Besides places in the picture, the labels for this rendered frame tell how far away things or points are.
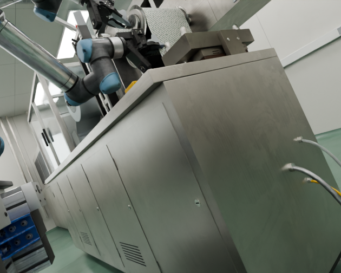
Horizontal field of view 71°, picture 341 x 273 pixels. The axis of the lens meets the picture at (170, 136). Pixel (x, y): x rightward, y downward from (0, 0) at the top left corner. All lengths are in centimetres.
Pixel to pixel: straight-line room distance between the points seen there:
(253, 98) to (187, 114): 31
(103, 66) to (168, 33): 40
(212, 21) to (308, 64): 241
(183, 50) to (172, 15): 36
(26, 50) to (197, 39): 55
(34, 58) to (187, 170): 57
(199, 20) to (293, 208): 95
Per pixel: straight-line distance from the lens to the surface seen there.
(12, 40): 86
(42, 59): 88
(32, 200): 91
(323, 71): 351
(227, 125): 74
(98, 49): 89
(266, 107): 92
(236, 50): 101
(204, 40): 94
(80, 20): 176
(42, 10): 111
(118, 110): 83
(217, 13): 126
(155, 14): 117
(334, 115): 358
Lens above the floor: 70
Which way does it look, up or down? 2 degrees up
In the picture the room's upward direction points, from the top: 24 degrees counter-clockwise
